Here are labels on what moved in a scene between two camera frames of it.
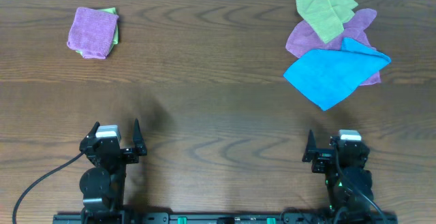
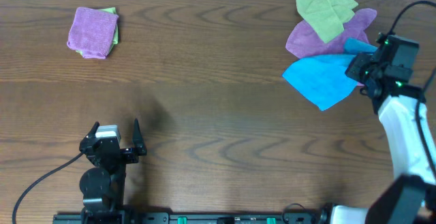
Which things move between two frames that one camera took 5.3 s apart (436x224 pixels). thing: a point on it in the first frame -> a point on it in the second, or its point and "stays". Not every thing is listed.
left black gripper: (130, 154) stays
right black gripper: (321, 158) -> (360, 60)
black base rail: (227, 218) stays
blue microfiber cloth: (329, 76) stays
